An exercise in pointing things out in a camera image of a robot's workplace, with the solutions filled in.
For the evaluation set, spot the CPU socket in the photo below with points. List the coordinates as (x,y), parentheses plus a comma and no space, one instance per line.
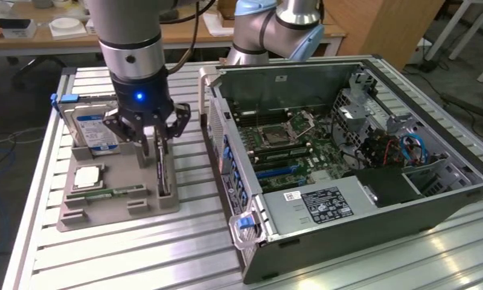
(276,136)

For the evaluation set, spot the black Nvidia Quadro graphics card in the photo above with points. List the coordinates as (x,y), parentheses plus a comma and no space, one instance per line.
(165,175)

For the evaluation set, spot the green loose RAM stick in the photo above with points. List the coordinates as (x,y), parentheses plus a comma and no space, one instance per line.
(100,192)

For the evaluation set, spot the green motherboard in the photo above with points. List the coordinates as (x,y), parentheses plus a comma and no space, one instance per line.
(306,164)

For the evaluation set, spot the grey power supply unit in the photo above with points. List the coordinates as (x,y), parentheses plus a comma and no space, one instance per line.
(277,217)

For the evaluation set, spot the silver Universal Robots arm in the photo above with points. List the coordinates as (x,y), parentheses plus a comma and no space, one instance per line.
(124,36)

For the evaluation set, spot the grey parts rack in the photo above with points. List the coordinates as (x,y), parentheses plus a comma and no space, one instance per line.
(112,208)

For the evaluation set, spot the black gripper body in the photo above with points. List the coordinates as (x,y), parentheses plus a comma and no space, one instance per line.
(143,90)

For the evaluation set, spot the black plastic drive shroud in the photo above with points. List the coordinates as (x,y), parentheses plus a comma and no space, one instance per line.
(386,187)

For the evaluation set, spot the white square box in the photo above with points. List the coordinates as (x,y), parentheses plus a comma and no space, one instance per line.
(68,28)

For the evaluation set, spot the wooden cabinet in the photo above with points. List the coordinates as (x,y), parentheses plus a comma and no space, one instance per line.
(382,30)

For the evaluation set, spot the green installed RAM stick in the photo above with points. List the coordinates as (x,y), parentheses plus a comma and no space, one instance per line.
(281,153)

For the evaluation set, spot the white table frame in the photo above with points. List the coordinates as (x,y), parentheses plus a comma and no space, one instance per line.
(463,27)

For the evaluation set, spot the blue expansion slot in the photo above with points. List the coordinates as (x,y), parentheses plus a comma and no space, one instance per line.
(276,172)

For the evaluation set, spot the black chair base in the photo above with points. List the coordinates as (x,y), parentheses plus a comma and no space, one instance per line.
(32,68)

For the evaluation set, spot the metal socket cover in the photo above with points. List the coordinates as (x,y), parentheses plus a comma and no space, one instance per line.
(294,116)

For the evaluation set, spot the wooden desk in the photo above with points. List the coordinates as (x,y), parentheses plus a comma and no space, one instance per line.
(40,43)

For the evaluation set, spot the white box with dark lid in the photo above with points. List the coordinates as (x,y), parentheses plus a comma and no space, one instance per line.
(19,28)

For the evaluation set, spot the blue case latch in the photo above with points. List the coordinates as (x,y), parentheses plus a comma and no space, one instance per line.
(244,223)

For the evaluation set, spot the silver CPU chip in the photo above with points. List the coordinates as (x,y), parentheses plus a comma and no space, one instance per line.
(88,177)

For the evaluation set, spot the hard disk with blue label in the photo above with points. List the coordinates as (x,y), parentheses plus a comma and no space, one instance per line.
(91,133)

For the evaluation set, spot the black open PC case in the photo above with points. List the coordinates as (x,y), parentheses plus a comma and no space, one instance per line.
(346,241)

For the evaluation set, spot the silver chipset heatsink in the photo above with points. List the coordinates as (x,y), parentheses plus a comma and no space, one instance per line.
(321,176)

